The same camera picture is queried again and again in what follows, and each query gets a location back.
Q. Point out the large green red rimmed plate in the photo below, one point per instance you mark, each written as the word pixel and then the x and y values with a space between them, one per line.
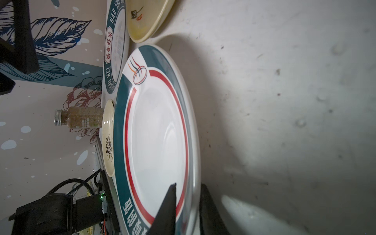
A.
pixel 155 142

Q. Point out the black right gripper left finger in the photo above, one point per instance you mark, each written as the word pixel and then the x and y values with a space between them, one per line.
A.
pixel 165 220

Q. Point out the cream plate with dark spot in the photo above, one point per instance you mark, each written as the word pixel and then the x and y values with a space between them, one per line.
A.
pixel 107 138

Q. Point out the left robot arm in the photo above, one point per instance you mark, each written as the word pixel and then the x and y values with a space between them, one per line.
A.
pixel 18 51

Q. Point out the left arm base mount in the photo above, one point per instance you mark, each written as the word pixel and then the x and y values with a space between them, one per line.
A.
pixel 72 206

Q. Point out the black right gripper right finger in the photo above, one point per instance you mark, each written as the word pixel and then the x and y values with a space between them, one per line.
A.
pixel 211 222

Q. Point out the small cream patterned plate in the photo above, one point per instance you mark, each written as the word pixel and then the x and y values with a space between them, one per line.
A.
pixel 144 17

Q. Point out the spice jar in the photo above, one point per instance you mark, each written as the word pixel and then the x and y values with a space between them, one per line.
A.
pixel 79 117

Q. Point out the dark green lettered rim plate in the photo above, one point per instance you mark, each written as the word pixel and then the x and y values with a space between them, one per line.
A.
pixel 116 44

